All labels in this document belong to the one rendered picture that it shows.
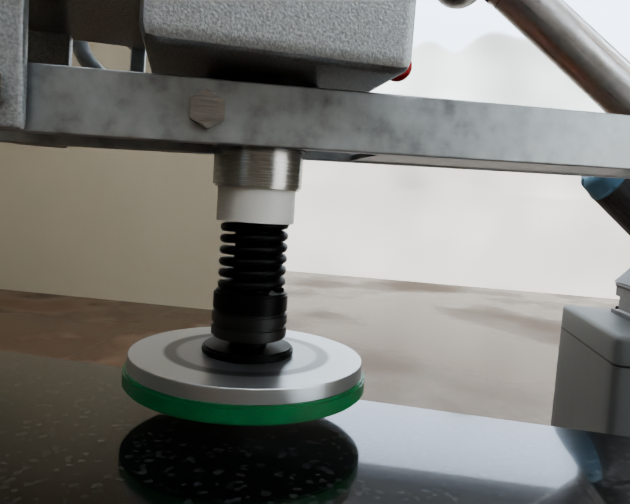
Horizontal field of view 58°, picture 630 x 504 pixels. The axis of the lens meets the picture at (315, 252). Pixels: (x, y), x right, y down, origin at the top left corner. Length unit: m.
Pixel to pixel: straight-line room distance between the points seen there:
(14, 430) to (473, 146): 0.45
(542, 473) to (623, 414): 0.83
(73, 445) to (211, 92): 0.29
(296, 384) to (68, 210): 5.70
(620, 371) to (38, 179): 5.67
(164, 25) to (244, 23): 0.05
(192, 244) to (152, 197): 0.60
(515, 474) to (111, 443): 0.32
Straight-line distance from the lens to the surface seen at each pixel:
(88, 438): 0.51
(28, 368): 0.70
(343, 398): 0.48
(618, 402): 1.32
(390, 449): 0.50
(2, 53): 0.46
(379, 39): 0.45
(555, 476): 0.51
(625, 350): 1.29
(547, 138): 0.56
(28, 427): 0.54
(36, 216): 6.29
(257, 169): 0.48
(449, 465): 0.49
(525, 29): 1.54
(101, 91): 0.47
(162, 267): 5.68
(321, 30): 0.43
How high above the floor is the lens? 1.07
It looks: 5 degrees down
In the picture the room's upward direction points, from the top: 4 degrees clockwise
